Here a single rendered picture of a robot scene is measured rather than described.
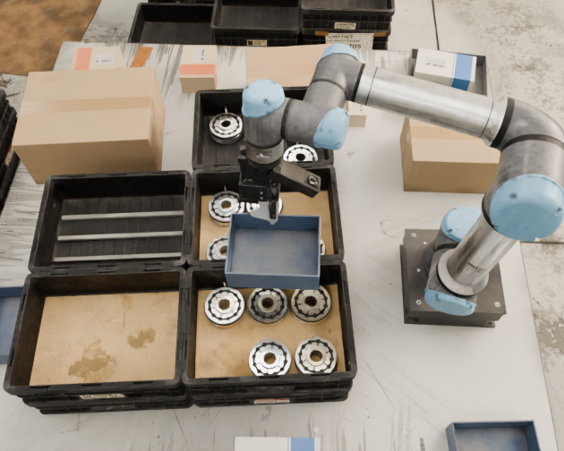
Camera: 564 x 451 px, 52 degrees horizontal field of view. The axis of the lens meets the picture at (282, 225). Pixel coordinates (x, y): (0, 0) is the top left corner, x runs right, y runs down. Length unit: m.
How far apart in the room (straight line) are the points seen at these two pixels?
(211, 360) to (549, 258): 1.71
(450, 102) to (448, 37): 2.40
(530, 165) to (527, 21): 2.71
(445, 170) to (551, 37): 1.99
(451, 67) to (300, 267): 1.09
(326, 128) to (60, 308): 0.90
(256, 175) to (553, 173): 0.55
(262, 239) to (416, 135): 0.69
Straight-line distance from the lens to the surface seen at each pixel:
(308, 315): 1.47
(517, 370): 1.70
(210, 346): 1.48
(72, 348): 1.56
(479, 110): 1.12
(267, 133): 1.06
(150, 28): 3.11
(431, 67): 2.12
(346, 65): 1.11
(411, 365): 1.62
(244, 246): 1.32
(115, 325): 1.55
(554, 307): 2.65
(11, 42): 3.70
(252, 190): 1.18
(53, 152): 1.87
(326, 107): 1.04
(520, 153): 1.07
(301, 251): 1.31
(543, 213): 1.04
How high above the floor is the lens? 2.22
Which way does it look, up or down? 59 degrees down
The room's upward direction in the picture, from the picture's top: 1 degrees counter-clockwise
